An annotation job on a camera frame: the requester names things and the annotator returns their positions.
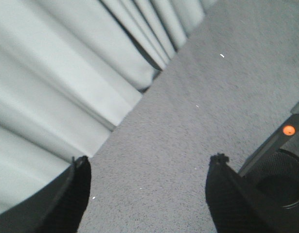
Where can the grey orange handled scissors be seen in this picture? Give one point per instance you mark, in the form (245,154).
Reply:
(278,138)

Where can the white pleated curtain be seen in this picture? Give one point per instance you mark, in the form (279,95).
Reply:
(70,72)

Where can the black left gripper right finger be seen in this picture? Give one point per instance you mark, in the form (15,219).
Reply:
(237,207)

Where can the black mesh pen bucket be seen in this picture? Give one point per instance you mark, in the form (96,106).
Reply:
(278,178)

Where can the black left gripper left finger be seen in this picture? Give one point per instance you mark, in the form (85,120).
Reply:
(56,208)

